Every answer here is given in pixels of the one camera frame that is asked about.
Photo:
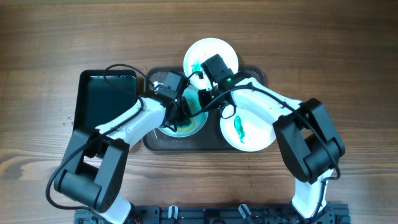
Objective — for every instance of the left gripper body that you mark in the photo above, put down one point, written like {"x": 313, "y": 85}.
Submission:
{"x": 175, "y": 115}

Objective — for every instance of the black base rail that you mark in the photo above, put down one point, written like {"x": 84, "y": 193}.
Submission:
{"x": 274, "y": 213}

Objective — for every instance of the white plate top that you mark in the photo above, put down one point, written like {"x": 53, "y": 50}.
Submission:
{"x": 202, "y": 50}

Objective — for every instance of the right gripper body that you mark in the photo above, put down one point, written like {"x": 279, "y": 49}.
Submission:
{"x": 206, "y": 98}

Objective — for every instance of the pale blue plate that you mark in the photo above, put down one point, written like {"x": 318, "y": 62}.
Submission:
{"x": 191, "y": 94}

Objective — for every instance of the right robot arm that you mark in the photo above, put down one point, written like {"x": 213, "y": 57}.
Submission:
{"x": 308, "y": 140}

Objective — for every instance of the dark brown serving tray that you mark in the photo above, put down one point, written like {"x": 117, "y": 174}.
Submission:
{"x": 209, "y": 138}

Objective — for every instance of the white plate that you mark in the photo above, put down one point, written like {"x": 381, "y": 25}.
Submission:
{"x": 244, "y": 130}
{"x": 202, "y": 50}

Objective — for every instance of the black water basin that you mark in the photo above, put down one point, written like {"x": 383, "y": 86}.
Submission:
{"x": 100, "y": 101}

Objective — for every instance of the green yellow sponge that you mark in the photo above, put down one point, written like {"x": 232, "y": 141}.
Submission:
{"x": 185, "y": 125}

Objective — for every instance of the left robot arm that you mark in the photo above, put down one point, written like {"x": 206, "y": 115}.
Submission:
{"x": 92, "y": 168}

